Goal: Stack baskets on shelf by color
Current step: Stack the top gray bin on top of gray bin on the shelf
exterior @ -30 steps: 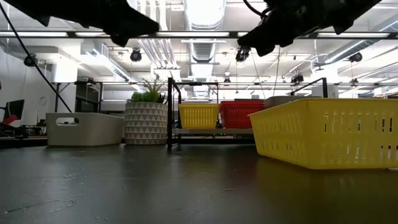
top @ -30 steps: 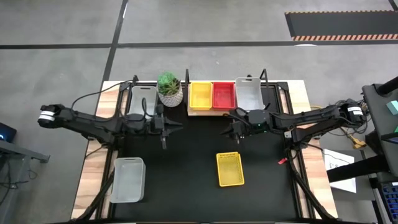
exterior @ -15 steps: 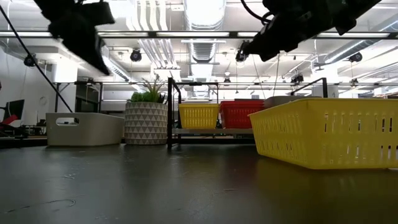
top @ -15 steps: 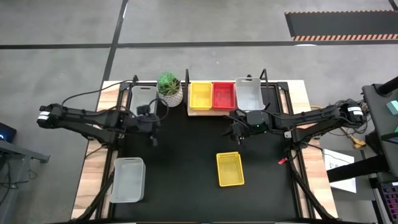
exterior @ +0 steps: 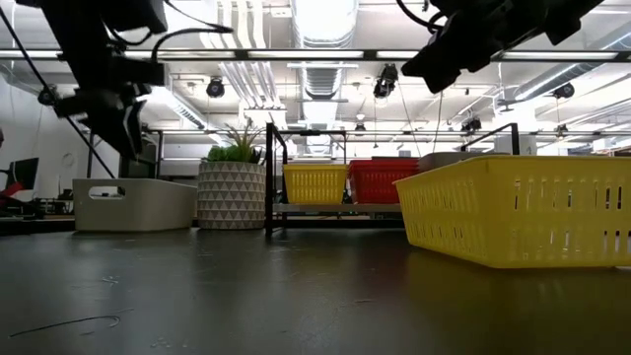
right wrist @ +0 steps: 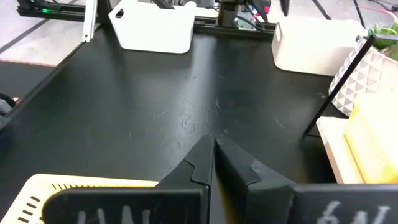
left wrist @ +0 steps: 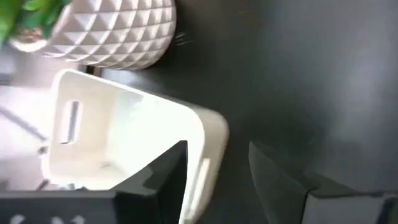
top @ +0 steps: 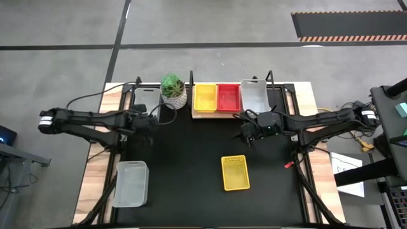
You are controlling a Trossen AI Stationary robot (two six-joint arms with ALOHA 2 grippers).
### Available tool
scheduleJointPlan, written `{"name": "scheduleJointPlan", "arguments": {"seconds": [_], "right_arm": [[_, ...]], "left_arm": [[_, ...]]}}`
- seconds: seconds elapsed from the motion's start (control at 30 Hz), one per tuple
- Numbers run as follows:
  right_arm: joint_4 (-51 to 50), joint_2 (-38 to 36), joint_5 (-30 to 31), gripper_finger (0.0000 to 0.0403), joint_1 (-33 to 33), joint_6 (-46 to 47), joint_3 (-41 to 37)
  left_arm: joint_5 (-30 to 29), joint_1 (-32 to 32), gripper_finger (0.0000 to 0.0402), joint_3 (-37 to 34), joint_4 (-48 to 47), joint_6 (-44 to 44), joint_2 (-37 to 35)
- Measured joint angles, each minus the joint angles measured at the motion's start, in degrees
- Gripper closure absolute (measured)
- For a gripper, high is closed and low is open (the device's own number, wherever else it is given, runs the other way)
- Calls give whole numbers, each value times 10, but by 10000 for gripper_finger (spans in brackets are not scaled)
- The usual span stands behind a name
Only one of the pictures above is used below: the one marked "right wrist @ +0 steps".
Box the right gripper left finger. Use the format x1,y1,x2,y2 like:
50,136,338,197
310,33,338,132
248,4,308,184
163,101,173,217
156,134,216,224

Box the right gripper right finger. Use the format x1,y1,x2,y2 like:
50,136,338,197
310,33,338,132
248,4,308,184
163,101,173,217
215,138,295,224

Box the grey plastic basket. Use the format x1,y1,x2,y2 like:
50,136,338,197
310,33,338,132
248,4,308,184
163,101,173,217
108,0,197,54
271,19,369,77

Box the black table mat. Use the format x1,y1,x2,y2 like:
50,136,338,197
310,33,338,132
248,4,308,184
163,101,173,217
0,24,349,224

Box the white patterned plant pot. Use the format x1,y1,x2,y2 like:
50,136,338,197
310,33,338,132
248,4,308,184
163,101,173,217
328,35,398,118

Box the green succulent plant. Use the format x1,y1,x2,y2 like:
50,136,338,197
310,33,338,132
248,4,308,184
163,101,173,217
366,23,398,62

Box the black aluminium table frame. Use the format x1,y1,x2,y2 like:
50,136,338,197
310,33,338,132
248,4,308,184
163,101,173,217
17,4,277,34

